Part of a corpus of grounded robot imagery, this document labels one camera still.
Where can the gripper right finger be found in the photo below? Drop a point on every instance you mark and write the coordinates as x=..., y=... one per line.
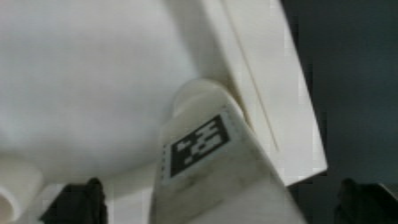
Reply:
x=366, y=203

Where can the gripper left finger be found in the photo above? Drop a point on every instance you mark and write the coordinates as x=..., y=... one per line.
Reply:
x=78, y=206

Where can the white leg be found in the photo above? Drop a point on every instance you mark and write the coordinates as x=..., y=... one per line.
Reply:
x=216, y=186

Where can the white square tabletop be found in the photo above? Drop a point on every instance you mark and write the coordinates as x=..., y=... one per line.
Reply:
x=104, y=59

